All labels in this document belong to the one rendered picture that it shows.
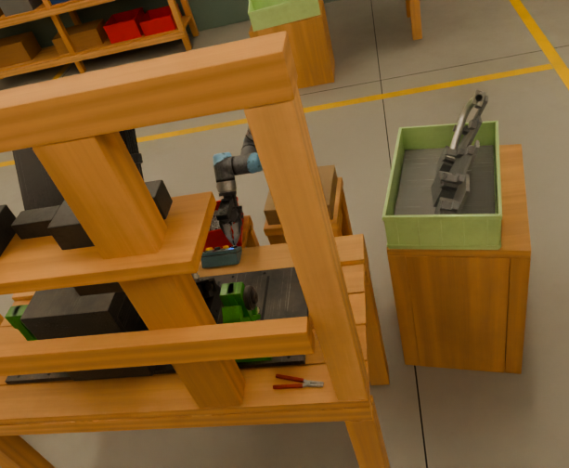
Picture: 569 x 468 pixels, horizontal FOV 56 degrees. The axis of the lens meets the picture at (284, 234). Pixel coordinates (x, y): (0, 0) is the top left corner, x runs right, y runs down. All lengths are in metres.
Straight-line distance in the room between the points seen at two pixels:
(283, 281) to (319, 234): 0.85
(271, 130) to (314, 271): 0.37
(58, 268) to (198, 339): 0.37
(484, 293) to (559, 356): 0.64
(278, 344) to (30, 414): 1.03
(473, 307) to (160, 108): 1.69
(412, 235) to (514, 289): 0.46
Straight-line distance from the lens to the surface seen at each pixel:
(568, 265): 3.20
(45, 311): 1.79
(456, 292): 2.30
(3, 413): 2.17
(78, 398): 2.02
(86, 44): 7.51
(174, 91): 0.99
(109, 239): 1.26
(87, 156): 1.12
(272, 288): 1.96
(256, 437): 2.69
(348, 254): 1.99
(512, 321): 2.43
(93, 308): 1.69
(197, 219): 1.29
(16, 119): 1.14
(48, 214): 1.48
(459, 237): 2.08
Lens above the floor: 2.28
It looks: 40 degrees down
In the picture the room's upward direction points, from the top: 18 degrees counter-clockwise
